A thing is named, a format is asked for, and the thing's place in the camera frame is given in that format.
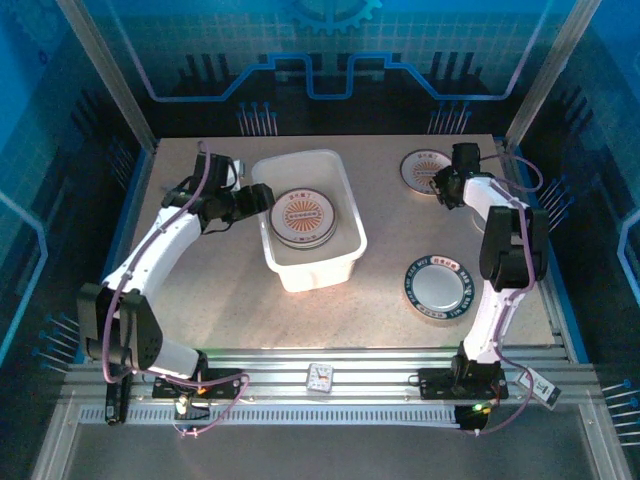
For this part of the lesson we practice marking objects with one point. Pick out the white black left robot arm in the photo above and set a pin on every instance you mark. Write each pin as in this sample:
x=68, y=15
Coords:
x=160, y=245

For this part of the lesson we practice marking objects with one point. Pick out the translucent white plastic bin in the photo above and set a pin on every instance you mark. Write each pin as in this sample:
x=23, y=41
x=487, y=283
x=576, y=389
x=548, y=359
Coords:
x=310, y=277

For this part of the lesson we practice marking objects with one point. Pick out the white black tag card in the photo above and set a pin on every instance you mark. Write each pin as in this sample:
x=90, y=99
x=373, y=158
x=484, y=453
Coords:
x=540, y=387

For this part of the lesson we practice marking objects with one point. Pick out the aluminium rail frame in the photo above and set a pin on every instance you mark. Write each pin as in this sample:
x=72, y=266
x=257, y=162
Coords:
x=375, y=370

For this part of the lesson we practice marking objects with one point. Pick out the aluminium frame post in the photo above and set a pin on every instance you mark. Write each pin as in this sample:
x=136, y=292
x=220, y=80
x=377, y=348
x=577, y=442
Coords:
x=107, y=75
x=552, y=70

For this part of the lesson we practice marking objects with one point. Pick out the black controller box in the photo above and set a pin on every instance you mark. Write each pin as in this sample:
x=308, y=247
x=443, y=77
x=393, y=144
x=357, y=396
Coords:
x=472, y=420

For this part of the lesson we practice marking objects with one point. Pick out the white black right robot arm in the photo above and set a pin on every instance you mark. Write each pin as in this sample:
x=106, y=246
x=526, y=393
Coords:
x=495, y=192

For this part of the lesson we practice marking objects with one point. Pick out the dark-rimmed lettered plate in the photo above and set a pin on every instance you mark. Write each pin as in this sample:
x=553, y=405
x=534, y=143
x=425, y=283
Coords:
x=437, y=287

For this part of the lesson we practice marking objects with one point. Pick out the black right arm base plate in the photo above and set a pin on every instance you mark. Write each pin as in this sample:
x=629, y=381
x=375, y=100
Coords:
x=435, y=382

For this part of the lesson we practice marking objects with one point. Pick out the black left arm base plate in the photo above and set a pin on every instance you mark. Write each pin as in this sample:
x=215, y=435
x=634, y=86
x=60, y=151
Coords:
x=225, y=385

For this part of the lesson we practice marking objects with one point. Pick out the small white square clock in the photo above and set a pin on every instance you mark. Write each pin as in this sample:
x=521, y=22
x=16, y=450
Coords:
x=320, y=377

